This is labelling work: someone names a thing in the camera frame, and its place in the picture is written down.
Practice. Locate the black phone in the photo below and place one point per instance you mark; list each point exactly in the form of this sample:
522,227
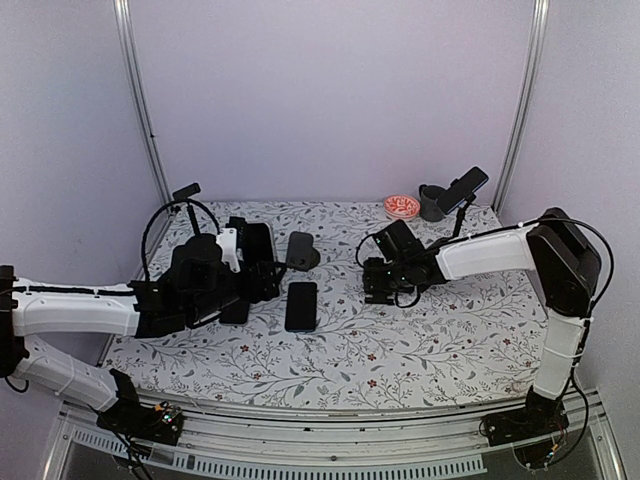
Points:
259,244
235,314
460,189
301,307

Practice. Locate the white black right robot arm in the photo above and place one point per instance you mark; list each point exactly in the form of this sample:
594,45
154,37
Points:
559,265

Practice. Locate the dark grey cup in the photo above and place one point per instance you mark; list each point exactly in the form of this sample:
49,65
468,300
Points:
429,209

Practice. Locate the black round-base phone stand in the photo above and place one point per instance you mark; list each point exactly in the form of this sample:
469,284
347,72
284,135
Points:
190,205

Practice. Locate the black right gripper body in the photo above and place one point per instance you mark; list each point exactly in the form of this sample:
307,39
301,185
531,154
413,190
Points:
389,281

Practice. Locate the right aluminium frame post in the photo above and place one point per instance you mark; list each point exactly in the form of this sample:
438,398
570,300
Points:
532,62

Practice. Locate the aluminium frame post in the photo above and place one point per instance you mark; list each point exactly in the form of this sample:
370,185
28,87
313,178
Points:
532,62
125,29

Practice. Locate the left aluminium frame post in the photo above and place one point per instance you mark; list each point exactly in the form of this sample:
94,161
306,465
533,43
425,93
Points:
125,29

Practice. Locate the red white patterned bowl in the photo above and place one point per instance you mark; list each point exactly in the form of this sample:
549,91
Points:
403,207

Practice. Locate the floral patterned table mat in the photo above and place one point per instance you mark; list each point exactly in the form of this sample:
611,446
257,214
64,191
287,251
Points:
469,341

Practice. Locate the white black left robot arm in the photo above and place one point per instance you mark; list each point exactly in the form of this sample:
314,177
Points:
207,276

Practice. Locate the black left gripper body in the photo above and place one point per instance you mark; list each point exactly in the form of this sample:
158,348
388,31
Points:
250,291

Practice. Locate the black tall phone stand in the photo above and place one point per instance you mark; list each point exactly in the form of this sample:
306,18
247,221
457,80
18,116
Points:
461,214

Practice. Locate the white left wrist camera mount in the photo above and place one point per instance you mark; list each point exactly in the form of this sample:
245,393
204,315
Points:
231,253

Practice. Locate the aluminium front rail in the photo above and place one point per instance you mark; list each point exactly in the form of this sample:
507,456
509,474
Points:
243,442

